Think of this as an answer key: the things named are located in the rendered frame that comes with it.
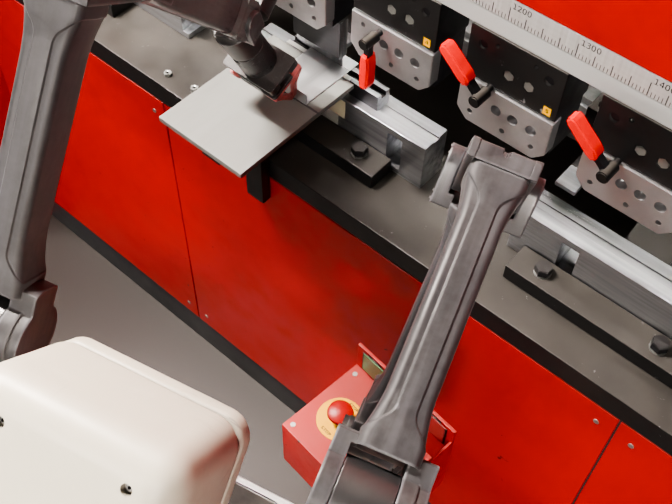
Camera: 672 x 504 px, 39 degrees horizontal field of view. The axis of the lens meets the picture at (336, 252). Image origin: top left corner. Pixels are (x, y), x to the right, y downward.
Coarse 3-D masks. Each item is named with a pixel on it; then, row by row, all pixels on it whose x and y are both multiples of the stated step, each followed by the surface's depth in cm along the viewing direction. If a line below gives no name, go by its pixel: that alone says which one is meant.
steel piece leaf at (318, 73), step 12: (300, 60) 158; (312, 60) 158; (324, 60) 158; (312, 72) 156; (324, 72) 156; (336, 72) 156; (300, 84) 154; (312, 84) 154; (324, 84) 154; (300, 96) 151; (312, 96) 153
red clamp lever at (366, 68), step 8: (376, 32) 137; (360, 40) 136; (368, 40) 136; (376, 40) 137; (360, 48) 137; (368, 48) 136; (368, 56) 138; (360, 64) 140; (368, 64) 139; (360, 72) 141; (368, 72) 140; (360, 80) 142; (368, 80) 142
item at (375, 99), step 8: (296, 40) 162; (352, 72) 157; (352, 80) 155; (360, 88) 155; (368, 88) 154; (376, 88) 156; (384, 88) 155; (360, 96) 156; (368, 96) 155; (376, 96) 153; (384, 96) 155; (368, 104) 156; (376, 104) 155; (384, 104) 156
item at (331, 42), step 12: (300, 24) 156; (336, 24) 150; (300, 36) 160; (312, 36) 156; (324, 36) 154; (336, 36) 152; (312, 48) 159; (324, 48) 156; (336, 48) 153; (336, 60) 157
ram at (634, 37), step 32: (448, 0) 126; (544, 0) 115; (576, 0) 112; (608, 0) 108; (640, 0) 106; (512, 32) 121; (576, 32) 115; (608, 32) 111; (640, 32) 108; (576, 64) 118; (640, 64) 111; (640, 96) 114
